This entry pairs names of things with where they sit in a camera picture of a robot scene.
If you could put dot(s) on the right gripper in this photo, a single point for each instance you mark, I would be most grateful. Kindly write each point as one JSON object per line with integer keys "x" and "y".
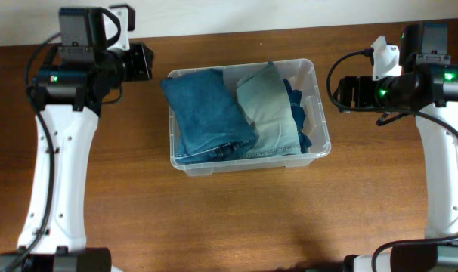
{"x": 357, "y": 97}

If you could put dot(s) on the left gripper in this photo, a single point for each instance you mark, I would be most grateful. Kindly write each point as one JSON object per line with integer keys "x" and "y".
{"x": 141, "y": 51}

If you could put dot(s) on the navy blue garment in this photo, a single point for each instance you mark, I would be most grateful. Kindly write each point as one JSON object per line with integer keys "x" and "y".
{"x": 298, "y": 114}

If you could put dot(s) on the light blue jeans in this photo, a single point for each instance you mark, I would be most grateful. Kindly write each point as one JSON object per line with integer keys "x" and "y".
{"x": 263, "y": 98}

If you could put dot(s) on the dark blue jeans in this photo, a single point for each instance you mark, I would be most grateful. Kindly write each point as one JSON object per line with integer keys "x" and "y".
{"x": 211, "y": 124}

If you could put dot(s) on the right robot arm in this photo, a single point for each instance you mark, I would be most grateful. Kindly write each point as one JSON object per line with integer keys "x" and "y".
{"x": 434, "y": 106}

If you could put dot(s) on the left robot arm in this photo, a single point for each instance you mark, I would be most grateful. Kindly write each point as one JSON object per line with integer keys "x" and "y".
{"x": 67, "y": 103}

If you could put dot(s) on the clear plastic storage bin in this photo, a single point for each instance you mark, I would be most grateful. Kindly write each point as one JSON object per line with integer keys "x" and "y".
{"x": 302, "y": 76}

